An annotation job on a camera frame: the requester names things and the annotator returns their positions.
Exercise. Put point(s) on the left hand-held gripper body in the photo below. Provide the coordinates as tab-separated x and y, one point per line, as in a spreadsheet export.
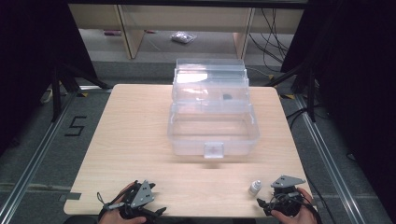
141	194

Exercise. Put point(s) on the black metal stand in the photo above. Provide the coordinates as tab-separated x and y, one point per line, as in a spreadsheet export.
311	93
57	93

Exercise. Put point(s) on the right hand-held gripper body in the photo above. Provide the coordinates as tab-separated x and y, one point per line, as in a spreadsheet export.
286	194

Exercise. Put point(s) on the person's left hand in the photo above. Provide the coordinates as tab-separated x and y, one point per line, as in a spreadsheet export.
120	217

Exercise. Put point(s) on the clear plastic storage box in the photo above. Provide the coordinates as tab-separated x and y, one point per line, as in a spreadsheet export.
213	130

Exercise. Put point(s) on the light wooden shelf unit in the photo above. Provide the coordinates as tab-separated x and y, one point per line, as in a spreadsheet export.
134	34

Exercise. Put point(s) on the dark curtain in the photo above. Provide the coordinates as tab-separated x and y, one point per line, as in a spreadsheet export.
31	46
358	62

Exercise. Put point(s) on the small white bottle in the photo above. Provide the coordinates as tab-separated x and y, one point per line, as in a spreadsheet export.
255	187

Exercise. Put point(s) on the metal floor rail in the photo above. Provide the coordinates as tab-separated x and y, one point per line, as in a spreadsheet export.
330	168
34	161

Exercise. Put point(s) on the clear plastic bag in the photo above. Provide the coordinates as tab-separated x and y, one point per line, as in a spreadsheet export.
183	37

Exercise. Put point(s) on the grey tape strip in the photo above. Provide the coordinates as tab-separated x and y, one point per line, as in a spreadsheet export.
71	196

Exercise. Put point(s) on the person's right hand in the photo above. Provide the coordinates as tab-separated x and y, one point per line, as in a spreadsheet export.
299	214

